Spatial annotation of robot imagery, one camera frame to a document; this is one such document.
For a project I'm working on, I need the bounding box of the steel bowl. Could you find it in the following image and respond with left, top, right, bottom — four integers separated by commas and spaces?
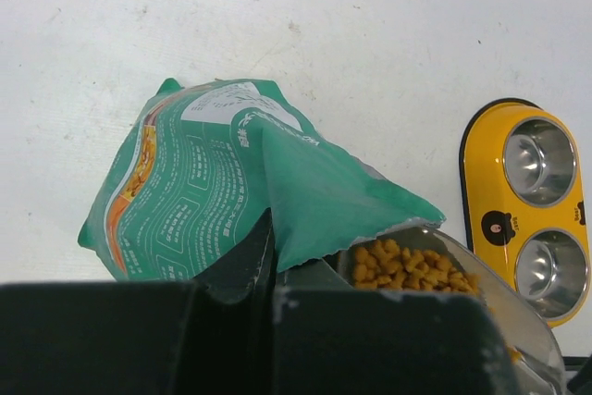
503, 117, 577, 207
514, 229, 589, 322

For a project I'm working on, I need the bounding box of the clear plastic scoop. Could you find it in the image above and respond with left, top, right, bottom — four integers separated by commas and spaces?
336, 228, 567, 394

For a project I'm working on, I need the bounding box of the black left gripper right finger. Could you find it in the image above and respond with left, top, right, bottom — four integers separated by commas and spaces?
271, 275, 521, 394

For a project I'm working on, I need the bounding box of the yellow double bowl feeder tray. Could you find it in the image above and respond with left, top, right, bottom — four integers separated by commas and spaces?
459, 98, 591, 327

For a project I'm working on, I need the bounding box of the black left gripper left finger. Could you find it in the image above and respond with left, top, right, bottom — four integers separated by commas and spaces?
1, 213, 276, 394

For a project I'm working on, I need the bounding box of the brown kibble in scoop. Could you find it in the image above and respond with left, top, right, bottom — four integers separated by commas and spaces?
351, 238, 526, 364

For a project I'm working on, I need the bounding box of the green white dog food bag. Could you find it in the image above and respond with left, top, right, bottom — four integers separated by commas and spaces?
78, 79, 445, 280

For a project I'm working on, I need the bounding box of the near steel bowl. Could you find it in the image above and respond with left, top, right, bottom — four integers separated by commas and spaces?
514, 229, 589, 322

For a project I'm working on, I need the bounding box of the far steel bowl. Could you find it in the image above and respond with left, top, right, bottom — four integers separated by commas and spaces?
503, 117, 577, 207

